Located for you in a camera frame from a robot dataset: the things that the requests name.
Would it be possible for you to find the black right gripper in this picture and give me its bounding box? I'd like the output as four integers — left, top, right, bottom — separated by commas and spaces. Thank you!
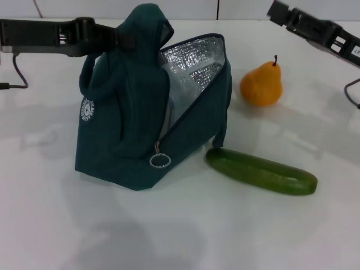
266, 0, 360, 68

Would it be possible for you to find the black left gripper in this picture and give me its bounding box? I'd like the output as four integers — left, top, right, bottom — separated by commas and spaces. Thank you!
0, 16, 119, 57

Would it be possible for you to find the yellow orange pear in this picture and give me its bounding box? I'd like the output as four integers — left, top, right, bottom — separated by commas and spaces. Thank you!
239, 55, 284, 107

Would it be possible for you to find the dark teal insulated lunch bag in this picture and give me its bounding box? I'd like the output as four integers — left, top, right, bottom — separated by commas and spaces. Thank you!
74, 3, 233, 192

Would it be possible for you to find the silver zipper pull ring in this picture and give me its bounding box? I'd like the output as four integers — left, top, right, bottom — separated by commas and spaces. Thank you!
148, 140, 172, 169

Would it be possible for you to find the green cucumber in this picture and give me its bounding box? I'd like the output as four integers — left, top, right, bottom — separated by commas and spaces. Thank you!
205, 148, 318, 196

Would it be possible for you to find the grey left gripper cable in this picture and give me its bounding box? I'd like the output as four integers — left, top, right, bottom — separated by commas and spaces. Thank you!
0, 53, 29, 91

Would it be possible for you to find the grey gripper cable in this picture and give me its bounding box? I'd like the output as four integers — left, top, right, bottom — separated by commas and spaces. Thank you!
0, 53, 29, 91
344, 78, 360, 110

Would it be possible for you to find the grey right gripper cable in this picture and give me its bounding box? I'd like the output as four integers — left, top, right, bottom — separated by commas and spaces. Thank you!
344, 78, 360, 110

